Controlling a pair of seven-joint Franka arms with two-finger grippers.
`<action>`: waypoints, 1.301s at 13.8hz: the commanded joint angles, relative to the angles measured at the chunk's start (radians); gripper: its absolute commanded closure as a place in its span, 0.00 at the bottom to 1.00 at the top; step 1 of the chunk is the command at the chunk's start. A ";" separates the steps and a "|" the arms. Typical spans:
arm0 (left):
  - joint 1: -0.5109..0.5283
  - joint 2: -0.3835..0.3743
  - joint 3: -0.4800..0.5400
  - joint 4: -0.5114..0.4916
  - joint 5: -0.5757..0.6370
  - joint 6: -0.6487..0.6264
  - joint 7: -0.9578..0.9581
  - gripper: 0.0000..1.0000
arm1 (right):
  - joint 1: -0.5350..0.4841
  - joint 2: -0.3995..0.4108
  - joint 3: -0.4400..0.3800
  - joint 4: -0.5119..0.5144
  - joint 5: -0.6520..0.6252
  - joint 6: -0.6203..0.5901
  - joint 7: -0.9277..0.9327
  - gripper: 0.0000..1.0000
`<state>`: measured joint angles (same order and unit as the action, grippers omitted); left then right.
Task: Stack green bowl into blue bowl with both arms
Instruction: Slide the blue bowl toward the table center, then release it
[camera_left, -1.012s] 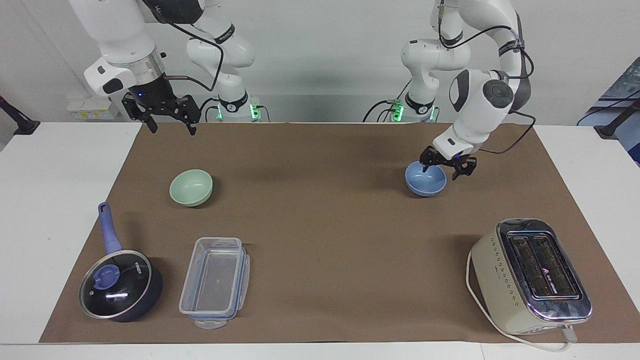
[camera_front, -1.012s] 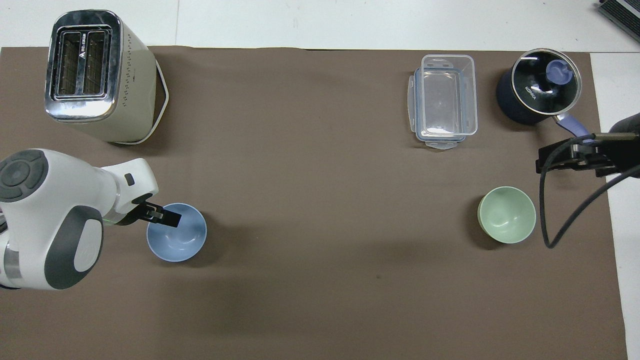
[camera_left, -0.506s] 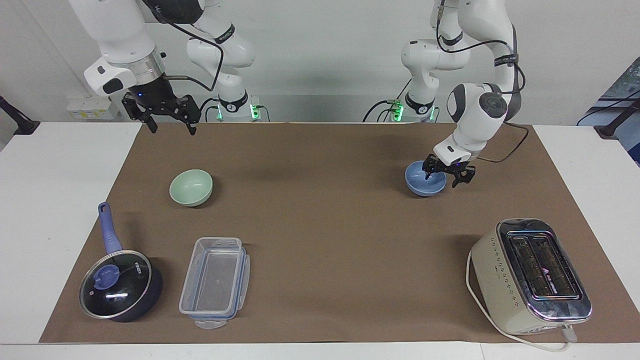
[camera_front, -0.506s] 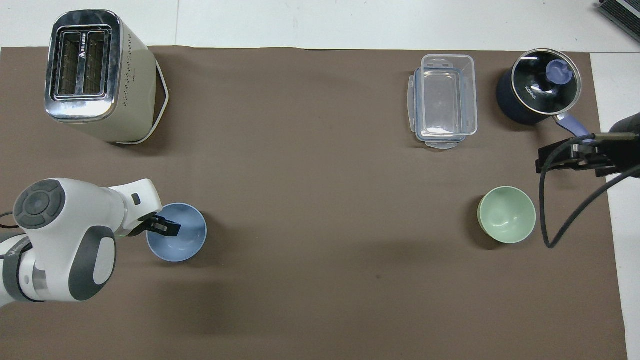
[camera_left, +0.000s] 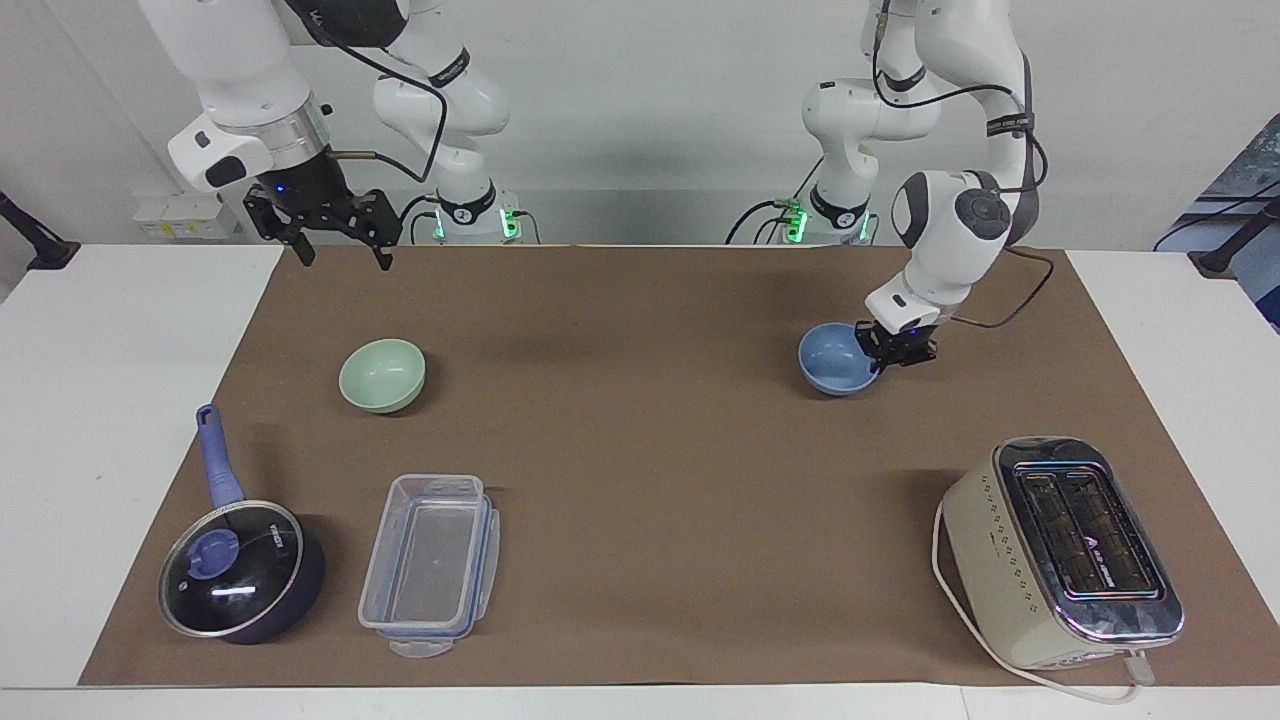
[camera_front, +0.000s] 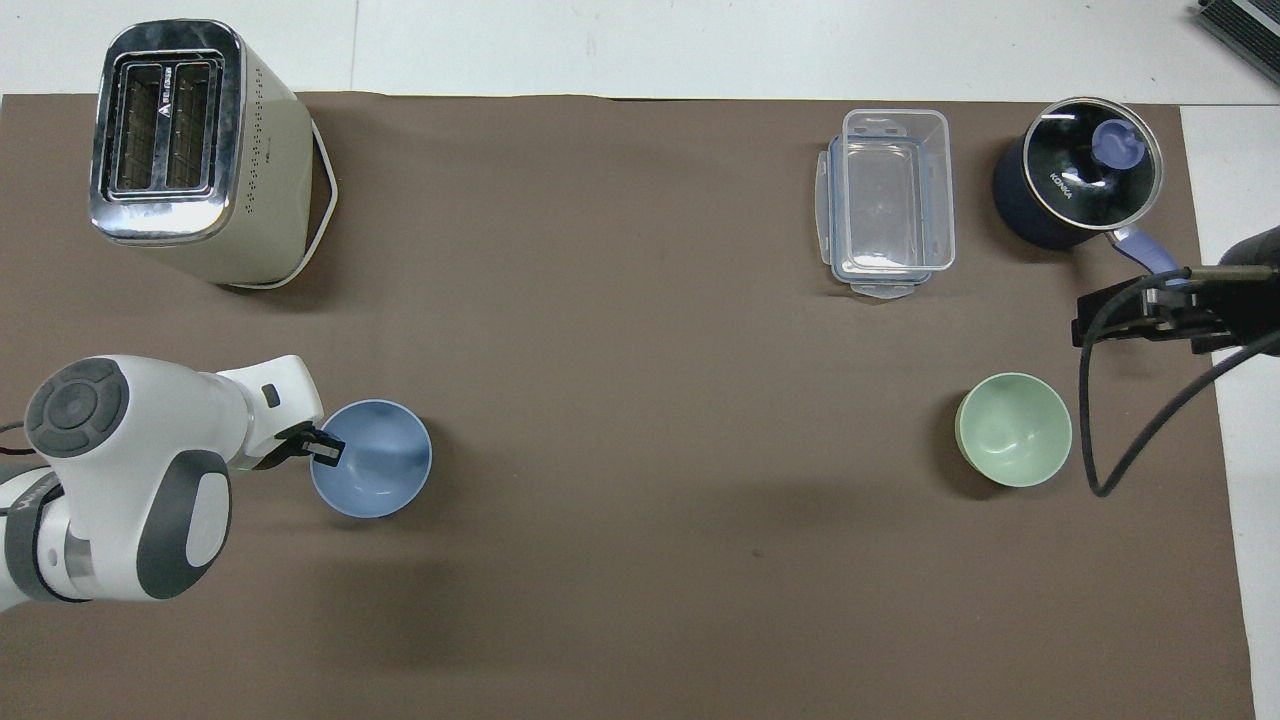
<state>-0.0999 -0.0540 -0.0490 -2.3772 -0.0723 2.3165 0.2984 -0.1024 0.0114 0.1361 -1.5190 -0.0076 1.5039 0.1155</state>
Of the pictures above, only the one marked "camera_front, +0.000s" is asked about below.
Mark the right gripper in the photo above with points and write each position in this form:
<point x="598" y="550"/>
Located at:
<point x="1245" y="300"/>

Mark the blue bowl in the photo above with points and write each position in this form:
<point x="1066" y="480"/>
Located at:
<point x="385" y="465"/>

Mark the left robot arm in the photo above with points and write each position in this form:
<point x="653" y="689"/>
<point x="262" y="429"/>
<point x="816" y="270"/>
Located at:
<point x="120" y="470"/>

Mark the green bowl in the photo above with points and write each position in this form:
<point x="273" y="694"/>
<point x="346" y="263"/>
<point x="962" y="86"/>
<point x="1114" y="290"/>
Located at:
<point x="1015" y="430"/>

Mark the dark blue pot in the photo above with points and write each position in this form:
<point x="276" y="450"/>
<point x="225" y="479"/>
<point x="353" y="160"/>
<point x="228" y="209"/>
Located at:
<point x="1020" y="215"/>

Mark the glass pot lid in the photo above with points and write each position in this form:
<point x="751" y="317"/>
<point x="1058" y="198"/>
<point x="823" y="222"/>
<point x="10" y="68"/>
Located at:
<point x="1090" y="165"/>

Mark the clear plastic container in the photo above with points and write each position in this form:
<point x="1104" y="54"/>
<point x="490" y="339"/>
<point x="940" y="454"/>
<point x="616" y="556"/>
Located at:
<point x="893" y="190"/>

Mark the clear lid with blue trim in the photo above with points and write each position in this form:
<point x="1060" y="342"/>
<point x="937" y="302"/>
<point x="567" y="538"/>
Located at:
<point x="824" y="215"/>

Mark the dark grey box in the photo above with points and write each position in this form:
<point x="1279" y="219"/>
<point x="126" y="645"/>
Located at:
<point x="1245" y="30"/>

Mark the cream and chrome toaster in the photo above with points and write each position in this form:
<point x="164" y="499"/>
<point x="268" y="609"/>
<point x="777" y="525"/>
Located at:
<point x="175" y="150"/>

